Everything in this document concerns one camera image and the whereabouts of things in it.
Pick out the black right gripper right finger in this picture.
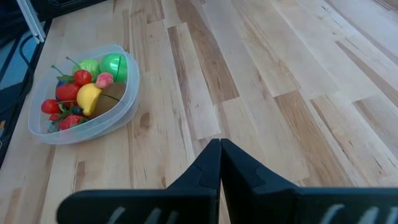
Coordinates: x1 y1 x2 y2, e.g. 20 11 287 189
221 138 398 224

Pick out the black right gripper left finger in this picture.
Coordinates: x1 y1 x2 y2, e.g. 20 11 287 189
57 138 222 224

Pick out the clear plastic tupperware container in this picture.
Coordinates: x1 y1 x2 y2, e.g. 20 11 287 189
27 44 141 146

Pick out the brown toy kiwi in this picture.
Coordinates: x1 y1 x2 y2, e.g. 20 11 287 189
91 82 127 119

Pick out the yellow toy lemon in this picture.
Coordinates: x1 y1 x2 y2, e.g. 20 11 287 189
76 83 103 117

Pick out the small pink toy peach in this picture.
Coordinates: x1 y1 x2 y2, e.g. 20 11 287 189
95 72 114 90

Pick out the green toy bell pepper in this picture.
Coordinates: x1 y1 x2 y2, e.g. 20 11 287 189
99 52 128 83

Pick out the large red toy strawberry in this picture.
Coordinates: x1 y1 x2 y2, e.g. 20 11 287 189
55 83 81 102

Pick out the light green ribbed toy vegetable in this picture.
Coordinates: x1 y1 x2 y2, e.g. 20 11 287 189
72 58 101 82

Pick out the silver frame bracket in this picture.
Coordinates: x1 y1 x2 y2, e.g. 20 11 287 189
17 0 47 44

